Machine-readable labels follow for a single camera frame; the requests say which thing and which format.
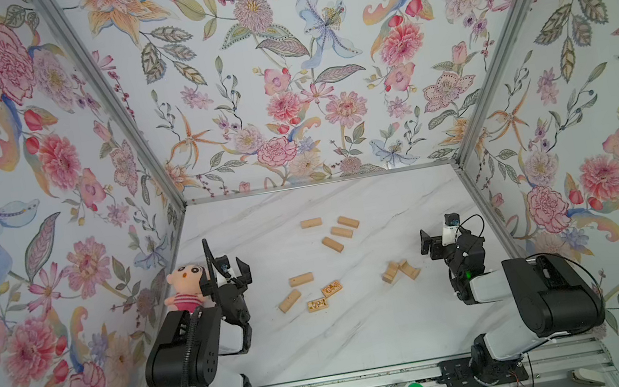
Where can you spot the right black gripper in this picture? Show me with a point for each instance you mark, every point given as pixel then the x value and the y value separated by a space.
pixel 444 248

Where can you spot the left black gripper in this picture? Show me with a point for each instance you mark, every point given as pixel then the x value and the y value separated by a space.
pixel 228 285

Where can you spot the plain wood block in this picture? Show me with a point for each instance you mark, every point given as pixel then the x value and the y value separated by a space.
pixel 349 222
pixel 332 244
pixel 301 279
pixel 309 223
pixel 342 232

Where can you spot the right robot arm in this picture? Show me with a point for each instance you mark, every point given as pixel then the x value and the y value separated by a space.
pixel 551 299

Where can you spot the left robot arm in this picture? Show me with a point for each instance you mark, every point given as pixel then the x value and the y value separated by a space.
pixel 207 318

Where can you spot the wood arch block right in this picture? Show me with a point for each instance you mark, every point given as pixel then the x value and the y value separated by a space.
pixel 409 270

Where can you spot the wood arch block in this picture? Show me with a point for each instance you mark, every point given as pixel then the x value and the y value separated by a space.
pixel 409 270
pixel 390 273

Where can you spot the wood arch block left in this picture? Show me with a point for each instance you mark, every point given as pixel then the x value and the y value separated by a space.
pixel 390 273

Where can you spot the long wood block diagonal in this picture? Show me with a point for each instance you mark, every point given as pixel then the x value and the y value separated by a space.
pixel 293 297

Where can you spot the printed wood block lower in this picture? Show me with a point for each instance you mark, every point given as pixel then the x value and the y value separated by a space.
pixel 317 305

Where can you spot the printed wood block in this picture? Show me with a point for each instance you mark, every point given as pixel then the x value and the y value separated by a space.
pixel 331 289
pixel 317 305

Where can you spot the printed wood block upper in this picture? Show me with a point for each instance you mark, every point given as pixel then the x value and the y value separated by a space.
pixel 331 289

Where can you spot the pink plush doll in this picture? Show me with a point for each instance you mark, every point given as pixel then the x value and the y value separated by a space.
pixel 185 282

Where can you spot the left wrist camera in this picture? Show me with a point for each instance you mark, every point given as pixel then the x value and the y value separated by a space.
pixel 223 267

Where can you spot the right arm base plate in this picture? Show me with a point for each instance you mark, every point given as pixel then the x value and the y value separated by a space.
pixel 467 372

